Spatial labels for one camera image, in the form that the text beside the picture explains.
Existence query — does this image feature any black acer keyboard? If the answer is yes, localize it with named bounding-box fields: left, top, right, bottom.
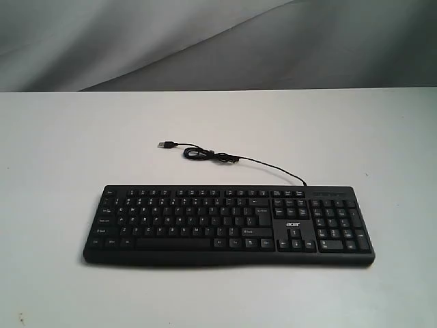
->
left=83, top=185, right=376, bottom=267

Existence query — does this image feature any black USB cable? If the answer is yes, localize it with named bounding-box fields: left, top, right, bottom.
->
left=157, top=139, right=309, bottom=188

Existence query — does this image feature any grey backdrop cloth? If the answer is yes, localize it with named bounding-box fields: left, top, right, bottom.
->
left=1, top=1, right=436, bottom=92

